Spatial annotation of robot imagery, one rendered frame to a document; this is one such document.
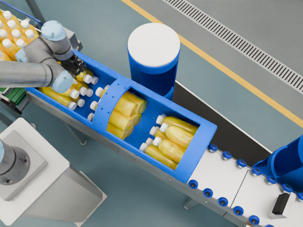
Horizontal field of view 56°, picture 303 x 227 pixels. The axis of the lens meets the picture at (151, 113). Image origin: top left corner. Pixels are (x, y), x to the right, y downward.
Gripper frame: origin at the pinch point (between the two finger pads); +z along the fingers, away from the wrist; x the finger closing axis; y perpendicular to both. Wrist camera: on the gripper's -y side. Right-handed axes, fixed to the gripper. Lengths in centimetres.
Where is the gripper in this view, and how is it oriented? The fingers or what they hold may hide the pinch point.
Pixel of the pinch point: (73, 76)
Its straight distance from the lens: 137.3
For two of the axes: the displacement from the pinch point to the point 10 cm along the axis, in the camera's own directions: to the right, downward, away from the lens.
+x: 5.2, -7.9, 3.2
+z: 0.2, 3.9, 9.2
